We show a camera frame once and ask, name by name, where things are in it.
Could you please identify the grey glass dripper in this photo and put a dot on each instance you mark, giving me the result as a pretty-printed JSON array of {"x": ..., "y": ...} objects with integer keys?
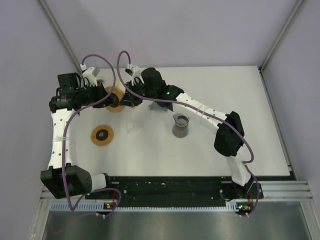
[{"x": 155, "y": 107}]

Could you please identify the grey cable duct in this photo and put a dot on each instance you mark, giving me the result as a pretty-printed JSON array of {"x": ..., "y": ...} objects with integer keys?
[{"x": 105, "y": 207}]

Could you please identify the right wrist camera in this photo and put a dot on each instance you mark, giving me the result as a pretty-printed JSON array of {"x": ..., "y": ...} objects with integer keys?
[{"x": 134, "y": 71}]

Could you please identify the aluminium frame rail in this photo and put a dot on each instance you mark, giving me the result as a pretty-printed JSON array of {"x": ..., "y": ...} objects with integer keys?
[{"x": 287, "y": 190}]

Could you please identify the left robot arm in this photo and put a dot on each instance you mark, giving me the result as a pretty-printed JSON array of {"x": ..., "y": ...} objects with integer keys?
[{"x": 64, "y": 177}]

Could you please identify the clear glass carafe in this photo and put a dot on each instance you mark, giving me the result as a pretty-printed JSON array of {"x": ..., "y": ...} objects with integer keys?
[{"x": 102, "y": 82}]

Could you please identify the clear glass dripper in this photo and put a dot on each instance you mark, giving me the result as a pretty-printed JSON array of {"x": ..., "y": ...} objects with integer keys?
[{"x": 133, "y": 126}]

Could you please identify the grey glass carafe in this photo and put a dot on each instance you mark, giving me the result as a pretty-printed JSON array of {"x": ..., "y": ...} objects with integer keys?
[{"x": 180, "y": 127}]

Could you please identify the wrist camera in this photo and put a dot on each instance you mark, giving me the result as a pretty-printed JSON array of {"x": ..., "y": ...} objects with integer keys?
[
  {"x": 134, "y": 71},
  {"x": 90, "y": 73}
]

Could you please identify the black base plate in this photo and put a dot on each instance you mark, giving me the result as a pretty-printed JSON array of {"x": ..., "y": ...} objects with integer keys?
[{"x": 153, "y": 202}]

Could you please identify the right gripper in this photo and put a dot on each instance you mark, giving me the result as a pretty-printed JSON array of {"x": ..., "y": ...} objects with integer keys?
[{"x": 130, "y": 99}]

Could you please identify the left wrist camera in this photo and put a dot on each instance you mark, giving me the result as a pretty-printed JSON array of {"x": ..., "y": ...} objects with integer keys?
[{"x": 90, "y": 73}]

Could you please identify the orange coffee filter box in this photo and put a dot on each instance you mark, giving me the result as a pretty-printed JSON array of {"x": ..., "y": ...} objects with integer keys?
[{"x": 119, "y": 87}]

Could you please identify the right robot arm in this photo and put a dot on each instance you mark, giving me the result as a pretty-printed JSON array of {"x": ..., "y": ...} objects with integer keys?
[{"x": 147, "y": 84}]

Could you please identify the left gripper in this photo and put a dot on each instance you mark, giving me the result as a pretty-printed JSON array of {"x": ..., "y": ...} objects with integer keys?
[{"x": 100, "y": 91}]

